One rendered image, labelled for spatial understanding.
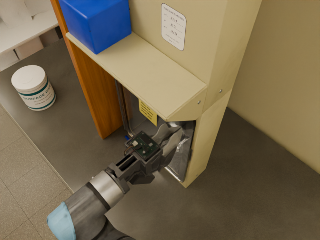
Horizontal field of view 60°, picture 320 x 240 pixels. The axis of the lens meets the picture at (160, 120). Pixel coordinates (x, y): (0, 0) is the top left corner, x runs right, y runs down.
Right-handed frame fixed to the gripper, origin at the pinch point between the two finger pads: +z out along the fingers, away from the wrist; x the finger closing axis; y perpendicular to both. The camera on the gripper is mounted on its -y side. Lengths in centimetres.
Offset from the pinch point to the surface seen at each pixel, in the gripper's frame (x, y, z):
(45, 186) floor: 84, -131, -39
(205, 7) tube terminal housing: -1.0, 35.0, 2.4
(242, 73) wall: 7.8, -17.8, 45.5
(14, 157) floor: 121, -131, -43
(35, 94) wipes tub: 62, -26, -15
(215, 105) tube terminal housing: -4.5, 8.4, 7.7
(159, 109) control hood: -2.1, 20.1, -8.3
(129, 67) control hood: 9.6, 20.1, -5.4
